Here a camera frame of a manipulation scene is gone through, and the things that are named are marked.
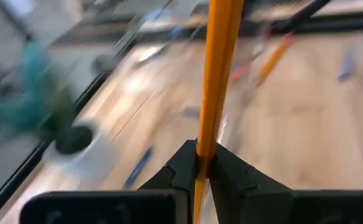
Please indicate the dark blue pen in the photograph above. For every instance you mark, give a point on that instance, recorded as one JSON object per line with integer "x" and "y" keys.
{"x": 137, "y": 168}

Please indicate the grey purple pen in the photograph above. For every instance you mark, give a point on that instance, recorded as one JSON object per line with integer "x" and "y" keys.
{"x": 347, "y": 62}

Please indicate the green plant in white pot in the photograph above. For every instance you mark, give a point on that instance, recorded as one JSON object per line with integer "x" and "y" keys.
{"x": 84, "y": 161}

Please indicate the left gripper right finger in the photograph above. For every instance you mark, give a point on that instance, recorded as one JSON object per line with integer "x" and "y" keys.
{"x": 256, "y": 205}

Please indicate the orange pencil with eraser cap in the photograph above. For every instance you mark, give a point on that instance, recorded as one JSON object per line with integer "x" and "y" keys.
{"x": 218, "y": 77}
{"x": 273, "y": 60}
{"x": 239, "y": 73}

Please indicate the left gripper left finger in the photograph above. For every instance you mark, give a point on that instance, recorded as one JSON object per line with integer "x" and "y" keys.
{"x": 168, "y": 202}

